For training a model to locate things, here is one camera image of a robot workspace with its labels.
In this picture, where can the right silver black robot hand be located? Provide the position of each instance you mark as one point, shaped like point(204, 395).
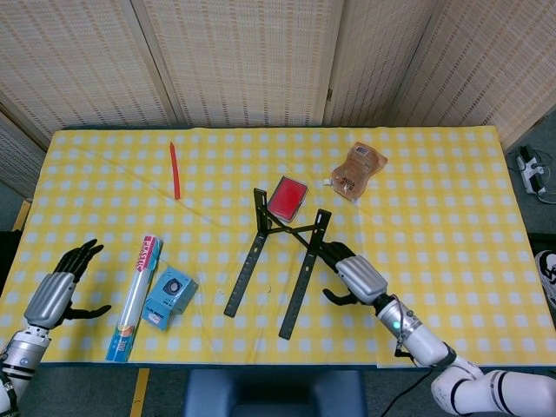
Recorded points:
point(360, 280)

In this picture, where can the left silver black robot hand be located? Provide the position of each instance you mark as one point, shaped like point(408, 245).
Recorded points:
point(48, 299)

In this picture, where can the black folding stand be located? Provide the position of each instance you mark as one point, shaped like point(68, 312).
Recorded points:
point(295, 304)

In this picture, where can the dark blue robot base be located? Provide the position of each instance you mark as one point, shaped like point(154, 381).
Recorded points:
point(278, 391)

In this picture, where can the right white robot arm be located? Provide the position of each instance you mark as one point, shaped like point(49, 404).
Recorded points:
point(425, 347)

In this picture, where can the yellow white checked tablecloth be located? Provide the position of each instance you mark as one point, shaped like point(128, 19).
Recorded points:
point(434, 260)

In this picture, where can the plastic wrap box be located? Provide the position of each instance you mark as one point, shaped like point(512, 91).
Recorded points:
point(134, 295)

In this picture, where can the brown sauce pouch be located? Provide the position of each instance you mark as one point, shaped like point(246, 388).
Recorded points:
point(354, 174)

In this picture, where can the red ink pad case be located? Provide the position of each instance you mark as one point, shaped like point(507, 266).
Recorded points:
point(284, 197)

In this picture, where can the blue speaker box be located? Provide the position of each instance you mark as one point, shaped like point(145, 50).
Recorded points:
point(171, 295)

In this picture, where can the red plastic stick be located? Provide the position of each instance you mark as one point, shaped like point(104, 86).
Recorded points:
point(175, 174)

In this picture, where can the black and white shoe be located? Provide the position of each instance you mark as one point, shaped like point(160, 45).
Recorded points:
point(547, 273)

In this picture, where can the white power strip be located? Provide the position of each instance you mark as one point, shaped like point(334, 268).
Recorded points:
point(530, 171)

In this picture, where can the woven folding screen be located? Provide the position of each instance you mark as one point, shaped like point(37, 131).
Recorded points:
point(260, 65)

